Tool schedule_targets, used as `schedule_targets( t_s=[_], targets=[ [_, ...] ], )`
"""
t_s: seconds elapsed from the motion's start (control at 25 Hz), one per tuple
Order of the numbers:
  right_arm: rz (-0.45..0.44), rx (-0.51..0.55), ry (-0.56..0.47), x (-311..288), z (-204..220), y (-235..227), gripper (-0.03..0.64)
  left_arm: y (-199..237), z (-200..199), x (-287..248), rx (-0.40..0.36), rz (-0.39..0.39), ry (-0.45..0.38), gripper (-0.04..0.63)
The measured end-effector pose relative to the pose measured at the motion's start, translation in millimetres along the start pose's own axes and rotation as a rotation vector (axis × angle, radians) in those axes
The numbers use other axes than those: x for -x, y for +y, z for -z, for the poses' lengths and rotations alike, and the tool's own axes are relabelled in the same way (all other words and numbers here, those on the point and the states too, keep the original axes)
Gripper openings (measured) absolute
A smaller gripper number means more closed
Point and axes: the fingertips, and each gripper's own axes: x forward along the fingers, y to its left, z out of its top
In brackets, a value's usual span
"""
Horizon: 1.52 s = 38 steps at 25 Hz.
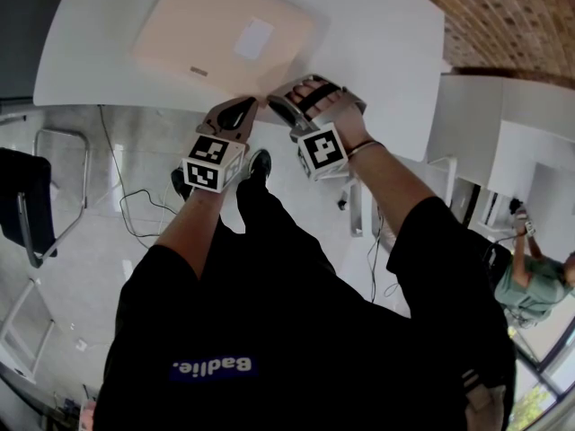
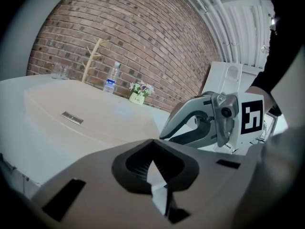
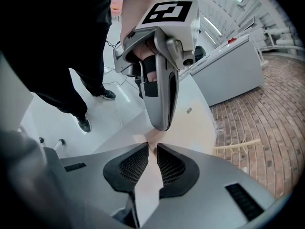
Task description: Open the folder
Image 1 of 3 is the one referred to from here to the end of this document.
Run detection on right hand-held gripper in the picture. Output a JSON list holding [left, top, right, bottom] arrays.
[[268, 75, 367, 182]]

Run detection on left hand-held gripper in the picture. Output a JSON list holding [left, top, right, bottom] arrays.
[[181, 96, 261, 195]]

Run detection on beige pad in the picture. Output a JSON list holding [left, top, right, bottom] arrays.
[[129, 0, 315, 90]]

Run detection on person's right forearm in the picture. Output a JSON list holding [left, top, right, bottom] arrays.
[[348, 141, 450, 242]]

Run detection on person's left forearm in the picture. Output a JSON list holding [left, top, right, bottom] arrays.
[[155, 188, 226, 282]]

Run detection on person's right hand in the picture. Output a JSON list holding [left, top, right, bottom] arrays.
[[287, 83, 375, 154]]

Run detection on person's right black shoe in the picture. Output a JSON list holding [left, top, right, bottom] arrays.
[[245, 148, 273, 189]]

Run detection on person's black shoe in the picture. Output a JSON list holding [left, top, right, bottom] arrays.
[[170, 167, 195, 202], [245, 148, 273, 189]]

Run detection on black wrist band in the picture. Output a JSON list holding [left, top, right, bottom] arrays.
[[348, 139, 384, 157]]

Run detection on person's left black shoe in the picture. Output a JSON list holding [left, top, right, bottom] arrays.
[[170, 167, 195, 202]]

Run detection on person's black trousers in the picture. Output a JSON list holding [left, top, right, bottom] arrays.
[[210, 175, 342, 295]]

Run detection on white table leg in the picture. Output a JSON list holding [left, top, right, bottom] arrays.
[[338, 180, 375, 240]]

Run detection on person's black t-shirt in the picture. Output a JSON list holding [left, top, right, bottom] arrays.
[[92, 195, 518, 431]]

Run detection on beige bag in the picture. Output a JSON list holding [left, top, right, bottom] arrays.
[[461, 368, 509, 431]]

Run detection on black floor cable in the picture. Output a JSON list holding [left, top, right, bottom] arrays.
[[97, 104, 181, 251]]

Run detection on thin dark hanging cable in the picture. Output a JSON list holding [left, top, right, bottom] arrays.
[[366, 204, 402, 304]]

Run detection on black metal-frame chair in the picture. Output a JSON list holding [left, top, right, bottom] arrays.
[[0, 128, 91, 269]]

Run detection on white shelf frame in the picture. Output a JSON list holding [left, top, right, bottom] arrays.
[[0, 276, 56, 385]]

